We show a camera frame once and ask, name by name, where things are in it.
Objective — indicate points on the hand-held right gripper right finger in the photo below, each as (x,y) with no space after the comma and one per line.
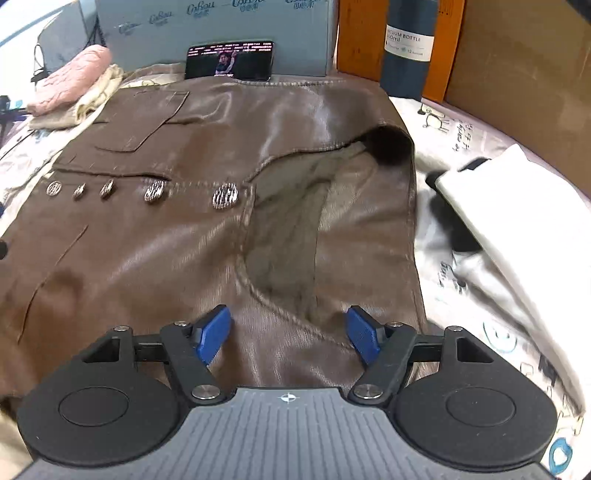
(362,334)

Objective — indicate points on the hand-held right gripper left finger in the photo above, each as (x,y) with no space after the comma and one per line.
(214,334)

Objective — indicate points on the brown leather jacket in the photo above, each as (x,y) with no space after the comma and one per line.
(184,254)

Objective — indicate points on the white garment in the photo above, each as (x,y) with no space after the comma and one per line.
(521,221)

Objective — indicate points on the printed cartoon blanket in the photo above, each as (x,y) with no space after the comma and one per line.
(461,134)

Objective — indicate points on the beige cloth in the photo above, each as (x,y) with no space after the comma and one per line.
(87,108)

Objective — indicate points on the dark blue vacuum bottle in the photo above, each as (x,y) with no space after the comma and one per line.
(408,69)

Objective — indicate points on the black smartphone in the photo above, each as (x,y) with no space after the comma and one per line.
(231,60)

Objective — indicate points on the orange box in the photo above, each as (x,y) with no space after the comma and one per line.
(358,41)

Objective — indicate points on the pink knitted sweater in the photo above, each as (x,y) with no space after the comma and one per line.
(69,78)

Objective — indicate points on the black stand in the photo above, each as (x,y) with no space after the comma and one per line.
(11,113)

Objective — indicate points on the blue-grey cardboard box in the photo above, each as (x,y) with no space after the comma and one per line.
(258,32)

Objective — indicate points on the large brown cardboard box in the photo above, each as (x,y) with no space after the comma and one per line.
(531,78)

